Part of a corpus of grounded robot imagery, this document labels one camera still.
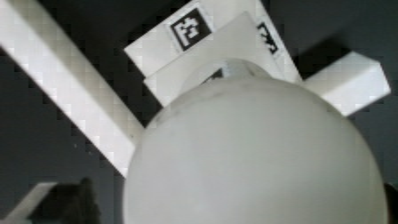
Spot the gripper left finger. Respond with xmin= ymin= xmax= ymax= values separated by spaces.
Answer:
xmin=0 ymin=178 xmax=102 ymax=224

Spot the white lamp base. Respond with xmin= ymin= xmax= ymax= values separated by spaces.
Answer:
xmin=125 ymin=0 xmax=303 ymax=104

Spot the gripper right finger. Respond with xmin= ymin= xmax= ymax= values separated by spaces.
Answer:
xmin=385 ymin=183 xmax=398 ymax=224

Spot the white fence rail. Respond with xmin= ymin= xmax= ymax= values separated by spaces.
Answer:
xmin=305 ymin=52 xmax=392 ymax=116
xmin=0 ymin=0 xmax=145 ymax=173

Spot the white lamp bulb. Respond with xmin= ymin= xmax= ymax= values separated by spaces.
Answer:
xmin=123 ymin=63 xmax=390 ymax=224

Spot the white front fence rail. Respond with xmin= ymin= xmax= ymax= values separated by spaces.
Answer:
xmin=0 ymin=0 xmax=145 ymax=173

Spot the white right fence rail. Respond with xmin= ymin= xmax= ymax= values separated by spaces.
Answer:
xmin=305 ymin=52 xmax=392 ymax=116

